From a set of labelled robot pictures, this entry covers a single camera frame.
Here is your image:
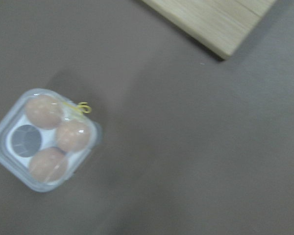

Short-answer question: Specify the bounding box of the brown egg carried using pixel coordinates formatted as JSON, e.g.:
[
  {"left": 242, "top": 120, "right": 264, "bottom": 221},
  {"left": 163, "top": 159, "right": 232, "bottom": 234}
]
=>
[{"left": 25, "top": 94, "right": 63, "bottom": 130}]

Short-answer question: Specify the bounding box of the clear plastic egg box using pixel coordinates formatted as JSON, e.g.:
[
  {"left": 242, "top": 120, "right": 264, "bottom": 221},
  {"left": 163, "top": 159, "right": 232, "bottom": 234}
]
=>
[{"left": 0, "top": 89, "right": 102, "bottom": 192}]

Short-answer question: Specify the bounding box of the brown egg far in box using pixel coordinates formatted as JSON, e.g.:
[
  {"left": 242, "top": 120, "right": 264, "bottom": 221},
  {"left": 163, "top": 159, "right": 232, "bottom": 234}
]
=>
[{"left": 56, "top": 120, "right": 91, "bottom": 152}]

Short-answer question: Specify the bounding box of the brown egg in box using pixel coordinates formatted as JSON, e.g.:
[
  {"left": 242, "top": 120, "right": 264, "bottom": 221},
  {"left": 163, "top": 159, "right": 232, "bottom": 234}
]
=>
[
  {"left": 56, "top": 120, "right": 91, "bottom": 152},
  {"left": 28, "top": 147, "right": 68, "bottom": 183}
]

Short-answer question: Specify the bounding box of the brown egg near in box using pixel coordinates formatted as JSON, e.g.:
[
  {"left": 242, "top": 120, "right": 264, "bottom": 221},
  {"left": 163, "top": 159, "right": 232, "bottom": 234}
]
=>
[{"left": 28, "top": 147, "right": 68, "bottom": 183}]

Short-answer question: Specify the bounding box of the wooden cutting board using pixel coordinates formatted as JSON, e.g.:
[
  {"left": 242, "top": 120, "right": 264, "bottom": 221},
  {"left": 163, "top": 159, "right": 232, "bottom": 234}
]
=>
[{"left": 136, "top": 0, "right": 276, "bottom": 60}]

